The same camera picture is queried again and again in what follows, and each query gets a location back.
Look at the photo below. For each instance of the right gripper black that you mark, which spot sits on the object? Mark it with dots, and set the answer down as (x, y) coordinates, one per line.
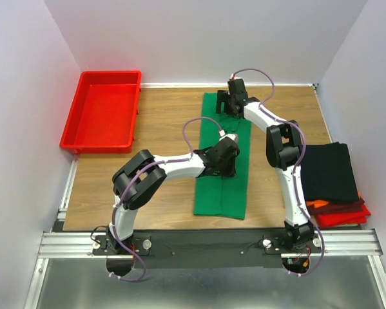
(223, 96)

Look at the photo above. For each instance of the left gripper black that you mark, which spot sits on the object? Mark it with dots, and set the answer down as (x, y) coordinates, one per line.
(231, 171)

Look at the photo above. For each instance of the green polo shirt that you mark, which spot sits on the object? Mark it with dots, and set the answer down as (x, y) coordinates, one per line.
(225, 196)

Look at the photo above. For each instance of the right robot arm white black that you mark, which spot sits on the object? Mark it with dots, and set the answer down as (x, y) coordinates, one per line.
(284, 151)

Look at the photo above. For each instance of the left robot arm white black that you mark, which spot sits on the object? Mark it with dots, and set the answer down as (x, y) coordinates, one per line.
(135, 183)

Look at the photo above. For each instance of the orange folded t shirt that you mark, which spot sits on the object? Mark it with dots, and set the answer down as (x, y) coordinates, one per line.
(316, 204)

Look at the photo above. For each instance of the black folded t shirt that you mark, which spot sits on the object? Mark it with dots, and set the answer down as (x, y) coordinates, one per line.
(327, 174)

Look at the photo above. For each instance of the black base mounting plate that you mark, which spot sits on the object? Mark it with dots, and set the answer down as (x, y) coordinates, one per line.
(207, 248)

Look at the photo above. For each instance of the red plastic bin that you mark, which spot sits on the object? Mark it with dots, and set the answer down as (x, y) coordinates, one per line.
(103, 113)

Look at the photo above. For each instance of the dark red folded t shirt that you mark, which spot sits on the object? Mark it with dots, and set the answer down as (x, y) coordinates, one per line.
(335, 210)

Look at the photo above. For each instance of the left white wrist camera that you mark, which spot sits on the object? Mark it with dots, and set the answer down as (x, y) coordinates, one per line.
(232, 136)

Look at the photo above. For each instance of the aluminium frame rail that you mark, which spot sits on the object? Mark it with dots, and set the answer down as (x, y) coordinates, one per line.
(68, 275)

